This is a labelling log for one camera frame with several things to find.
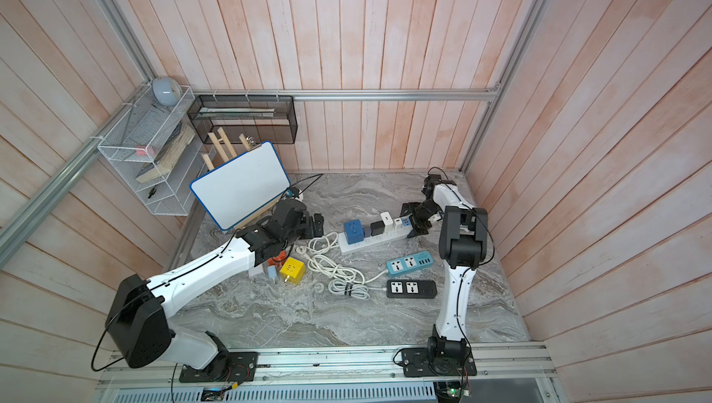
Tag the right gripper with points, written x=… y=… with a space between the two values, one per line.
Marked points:
x=418 y=227

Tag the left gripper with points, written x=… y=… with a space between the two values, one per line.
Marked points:
x=310 y=231

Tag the small white charger plug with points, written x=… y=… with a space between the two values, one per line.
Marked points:
x=387 y=220

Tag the red cube socket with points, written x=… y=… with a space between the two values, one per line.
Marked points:
x=276 y=262

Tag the teal power strip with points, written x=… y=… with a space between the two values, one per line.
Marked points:
x=410 y=264

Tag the yellow cube socket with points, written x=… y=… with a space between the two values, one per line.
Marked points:
x=292 y=271

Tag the light blue adapter plug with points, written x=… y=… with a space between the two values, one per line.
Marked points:
x=272 y=273

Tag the blue cube socket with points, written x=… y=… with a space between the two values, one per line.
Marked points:
x=353 y=231

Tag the black power strip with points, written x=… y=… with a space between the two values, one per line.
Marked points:
x=411 y=289

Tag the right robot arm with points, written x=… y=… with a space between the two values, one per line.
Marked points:
x=463 y=247

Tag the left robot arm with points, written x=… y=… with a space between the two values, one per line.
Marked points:
x=139 y=322

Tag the black adapter plug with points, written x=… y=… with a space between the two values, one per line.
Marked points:
x=377 y=228

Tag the white power strip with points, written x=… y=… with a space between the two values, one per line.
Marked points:
x=392 y=230

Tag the wooden easel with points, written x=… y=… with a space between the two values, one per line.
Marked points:
x=245 y=180

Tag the black mesh basket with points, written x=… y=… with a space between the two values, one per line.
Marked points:
x=269 y=118

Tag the wooden block on shelf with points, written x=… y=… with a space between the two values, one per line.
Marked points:
x=166 y=160

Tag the grey round speaker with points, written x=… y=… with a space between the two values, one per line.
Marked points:
x=167 y=91

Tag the whiteboard with blue frame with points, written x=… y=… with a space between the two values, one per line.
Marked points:
x=240 y=185

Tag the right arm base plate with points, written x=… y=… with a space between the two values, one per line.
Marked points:
x=416 y=363

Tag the white wire shelf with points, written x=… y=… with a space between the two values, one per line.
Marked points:
x=138 y=136

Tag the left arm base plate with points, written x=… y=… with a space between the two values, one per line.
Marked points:
x=230 y=367

